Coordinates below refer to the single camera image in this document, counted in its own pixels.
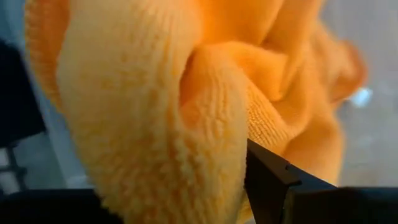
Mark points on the orange microfiber towel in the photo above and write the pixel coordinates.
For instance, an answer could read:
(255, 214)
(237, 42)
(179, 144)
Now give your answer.
(140, 109)

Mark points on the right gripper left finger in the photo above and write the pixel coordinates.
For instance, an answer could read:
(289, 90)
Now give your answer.
(46, 208)

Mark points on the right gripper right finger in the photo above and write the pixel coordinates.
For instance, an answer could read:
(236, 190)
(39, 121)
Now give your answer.
(295, 202)

